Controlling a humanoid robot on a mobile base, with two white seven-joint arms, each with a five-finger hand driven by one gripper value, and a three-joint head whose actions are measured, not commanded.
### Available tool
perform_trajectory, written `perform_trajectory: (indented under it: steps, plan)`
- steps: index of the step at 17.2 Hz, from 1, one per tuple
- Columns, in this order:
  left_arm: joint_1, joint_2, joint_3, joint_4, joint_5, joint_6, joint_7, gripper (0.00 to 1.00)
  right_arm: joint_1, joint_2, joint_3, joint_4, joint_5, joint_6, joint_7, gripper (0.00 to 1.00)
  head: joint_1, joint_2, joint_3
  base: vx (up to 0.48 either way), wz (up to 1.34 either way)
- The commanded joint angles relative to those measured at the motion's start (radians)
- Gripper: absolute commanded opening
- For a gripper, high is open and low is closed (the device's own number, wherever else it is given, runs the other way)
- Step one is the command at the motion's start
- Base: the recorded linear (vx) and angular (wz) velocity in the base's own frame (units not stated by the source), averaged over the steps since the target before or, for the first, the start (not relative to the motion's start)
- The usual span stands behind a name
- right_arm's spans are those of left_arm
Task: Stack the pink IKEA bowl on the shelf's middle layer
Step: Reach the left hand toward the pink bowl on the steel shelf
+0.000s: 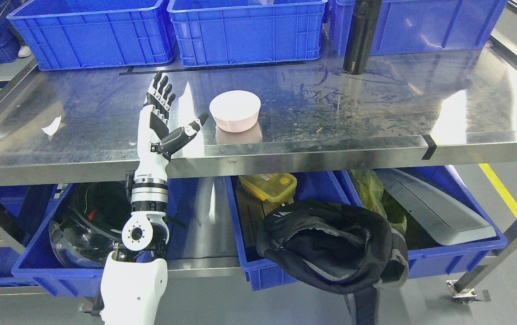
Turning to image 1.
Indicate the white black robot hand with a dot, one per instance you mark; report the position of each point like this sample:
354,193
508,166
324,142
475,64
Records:
155,142

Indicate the black backpack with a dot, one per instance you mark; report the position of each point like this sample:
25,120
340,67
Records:
338,248

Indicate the blue crate top left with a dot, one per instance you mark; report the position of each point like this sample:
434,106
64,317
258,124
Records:
86,34

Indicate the blue crate top right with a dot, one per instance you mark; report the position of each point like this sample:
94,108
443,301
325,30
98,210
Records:
431,26

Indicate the grey plastic panel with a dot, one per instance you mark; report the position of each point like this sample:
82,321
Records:
444,218

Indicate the green plastic bag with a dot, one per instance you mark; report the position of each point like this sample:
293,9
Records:
376,198

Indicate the black tape strip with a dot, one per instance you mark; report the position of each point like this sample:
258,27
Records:
431,147

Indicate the yellow lunch box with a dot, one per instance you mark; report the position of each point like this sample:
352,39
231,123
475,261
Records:
277,188

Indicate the blue bin lower left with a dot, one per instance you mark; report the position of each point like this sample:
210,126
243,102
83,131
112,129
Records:
39,263

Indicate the blue bin lower right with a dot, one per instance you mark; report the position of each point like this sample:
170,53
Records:
336,186

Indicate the blue crate top middle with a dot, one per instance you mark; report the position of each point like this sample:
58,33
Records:
244,32

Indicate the white paper scrap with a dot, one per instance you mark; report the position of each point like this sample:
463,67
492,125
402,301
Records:
53,127

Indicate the pink ikea bowl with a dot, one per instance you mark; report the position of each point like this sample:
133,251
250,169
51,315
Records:
236,110

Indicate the blue crate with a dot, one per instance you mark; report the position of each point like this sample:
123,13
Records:
244,32
86,34
431,26

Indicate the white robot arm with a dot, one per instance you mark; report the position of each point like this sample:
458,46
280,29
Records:
136,274

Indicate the black motorcycle helmet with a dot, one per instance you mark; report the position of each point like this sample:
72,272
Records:
87,223

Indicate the blue bin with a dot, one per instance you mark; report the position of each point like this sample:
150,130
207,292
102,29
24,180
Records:
336,186
39,263

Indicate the black thermos bottle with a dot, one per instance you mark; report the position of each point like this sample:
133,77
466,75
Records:
363,26

